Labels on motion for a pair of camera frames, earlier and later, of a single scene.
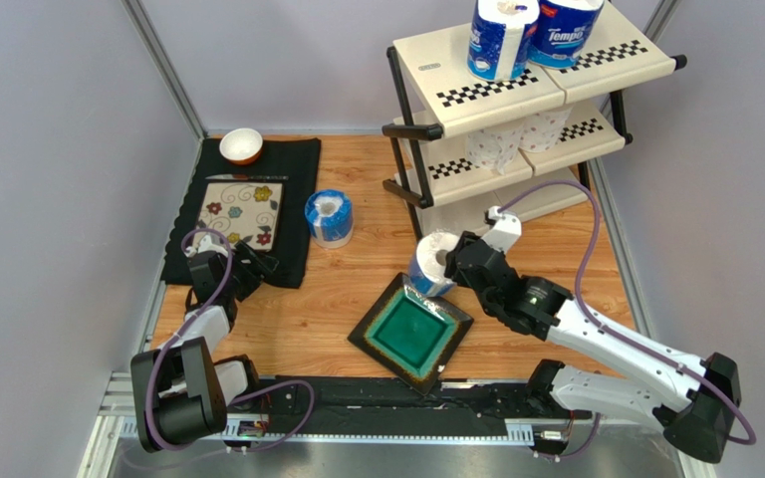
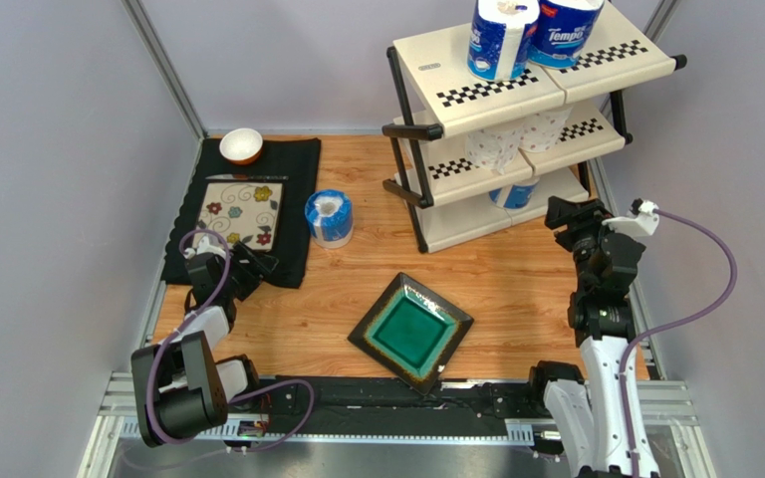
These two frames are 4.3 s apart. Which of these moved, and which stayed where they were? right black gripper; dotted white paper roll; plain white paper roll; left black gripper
Moved: right black gripper
Stayed: left black gripper; plain white paper roll; dotted white paper roll
